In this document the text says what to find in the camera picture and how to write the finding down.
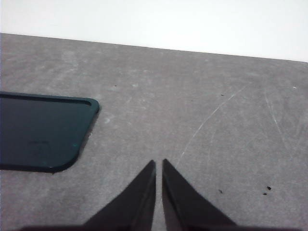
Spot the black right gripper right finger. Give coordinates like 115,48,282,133
162,158,238,231

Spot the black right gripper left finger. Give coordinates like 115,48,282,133
83,159,156,231

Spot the dark rectangular tray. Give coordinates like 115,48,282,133
0,91,100,173

